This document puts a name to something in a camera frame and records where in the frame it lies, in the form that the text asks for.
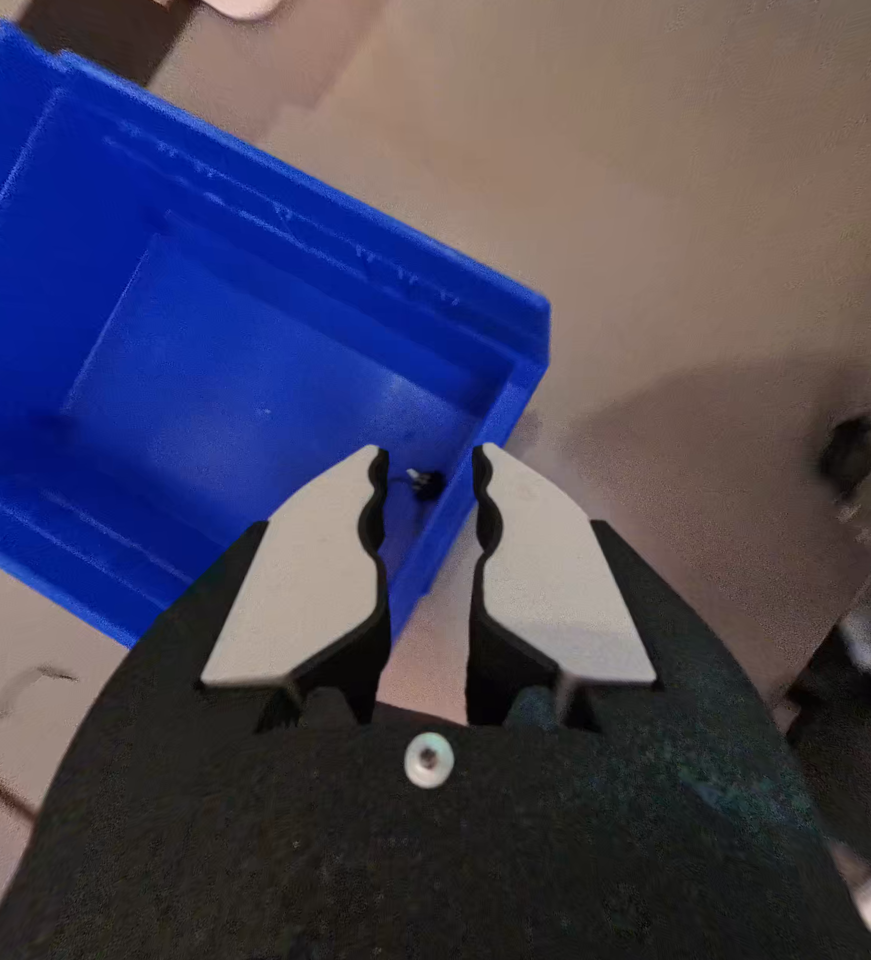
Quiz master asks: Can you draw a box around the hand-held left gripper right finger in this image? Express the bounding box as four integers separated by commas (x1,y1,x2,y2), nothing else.
465,441,659,727

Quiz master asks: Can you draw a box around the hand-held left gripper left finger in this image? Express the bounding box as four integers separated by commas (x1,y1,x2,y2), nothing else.
199,444,394,727

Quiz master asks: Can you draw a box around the blue plastic bin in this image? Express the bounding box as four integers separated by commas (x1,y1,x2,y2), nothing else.
0,18,553,650

